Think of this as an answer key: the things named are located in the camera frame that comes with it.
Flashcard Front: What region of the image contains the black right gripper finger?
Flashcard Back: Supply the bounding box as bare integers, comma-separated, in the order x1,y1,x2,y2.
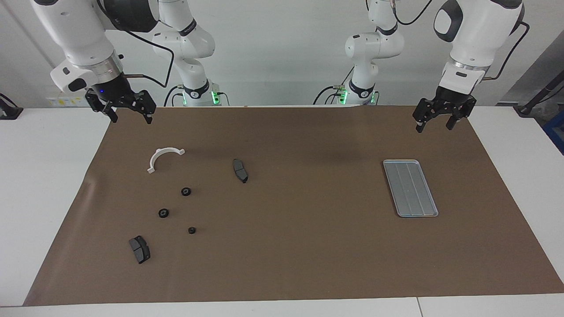
134,90,157,125
85,90,119,124

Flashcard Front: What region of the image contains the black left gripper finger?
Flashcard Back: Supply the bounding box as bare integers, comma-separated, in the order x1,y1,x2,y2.
446,100,475,131
413,98,439,133

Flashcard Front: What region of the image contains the silver metal tray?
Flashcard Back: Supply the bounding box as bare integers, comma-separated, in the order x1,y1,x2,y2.
382,159,439,218

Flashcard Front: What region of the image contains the black tripod leg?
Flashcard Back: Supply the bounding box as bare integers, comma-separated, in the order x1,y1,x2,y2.
513,73,564,117

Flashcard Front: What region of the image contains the black stand foot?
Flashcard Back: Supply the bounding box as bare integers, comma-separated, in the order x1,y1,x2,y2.
0,93,23,120

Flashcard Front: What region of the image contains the blue box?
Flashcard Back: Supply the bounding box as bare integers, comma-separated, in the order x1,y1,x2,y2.
543,110,564,155

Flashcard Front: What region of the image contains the long grey brake pad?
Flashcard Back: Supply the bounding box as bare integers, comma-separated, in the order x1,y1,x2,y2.
232,158,249,184

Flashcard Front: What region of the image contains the short grey brake pad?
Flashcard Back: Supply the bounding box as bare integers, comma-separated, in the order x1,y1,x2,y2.
129,236,151,265

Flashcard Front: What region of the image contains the brown table mat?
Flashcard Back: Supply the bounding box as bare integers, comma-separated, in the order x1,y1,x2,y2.
23,106,564,306

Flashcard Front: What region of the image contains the black right base cable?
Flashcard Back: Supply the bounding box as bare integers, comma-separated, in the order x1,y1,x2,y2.
164,85,183,107

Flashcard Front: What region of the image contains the black base cable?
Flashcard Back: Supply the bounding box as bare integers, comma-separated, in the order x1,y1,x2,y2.
314,66,355,105
164,85,183,107

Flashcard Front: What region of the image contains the wall socket strip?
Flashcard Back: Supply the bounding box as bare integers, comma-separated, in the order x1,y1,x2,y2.
48,96,89,107

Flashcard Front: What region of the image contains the white half-ring clamp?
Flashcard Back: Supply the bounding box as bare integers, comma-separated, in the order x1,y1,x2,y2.
147,147,186,174

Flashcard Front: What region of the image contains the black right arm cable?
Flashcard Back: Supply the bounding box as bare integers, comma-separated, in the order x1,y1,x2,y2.
97,0,175,88

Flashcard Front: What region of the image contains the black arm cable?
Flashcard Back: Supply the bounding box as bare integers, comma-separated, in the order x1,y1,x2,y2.
390,0,529,82
97,0,175,88

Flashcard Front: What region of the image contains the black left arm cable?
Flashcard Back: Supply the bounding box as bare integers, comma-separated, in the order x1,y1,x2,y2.
390,0,529,82

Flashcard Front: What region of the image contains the black left base cable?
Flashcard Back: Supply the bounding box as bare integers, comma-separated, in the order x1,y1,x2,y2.
314,66,355,105

